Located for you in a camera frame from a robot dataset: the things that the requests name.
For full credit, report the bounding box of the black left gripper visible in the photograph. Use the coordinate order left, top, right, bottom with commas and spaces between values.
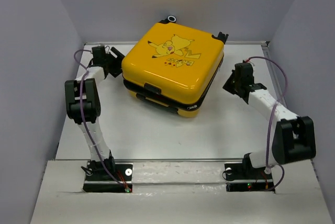
104, 47, 131, 77

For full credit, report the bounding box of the yellow hard-shell suitcase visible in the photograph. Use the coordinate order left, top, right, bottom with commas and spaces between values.
121, 15, 229, 118

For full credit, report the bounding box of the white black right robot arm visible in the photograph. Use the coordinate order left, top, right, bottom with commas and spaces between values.
223, 62, 316, 178

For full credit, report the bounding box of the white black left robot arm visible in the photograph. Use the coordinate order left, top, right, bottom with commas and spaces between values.
64, 45, 125, 184

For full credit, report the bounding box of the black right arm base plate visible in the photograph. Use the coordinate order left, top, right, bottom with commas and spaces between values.
221, 163, 275, 192

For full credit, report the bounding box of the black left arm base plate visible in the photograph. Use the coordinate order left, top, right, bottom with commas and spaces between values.
81, 162, 133, 193

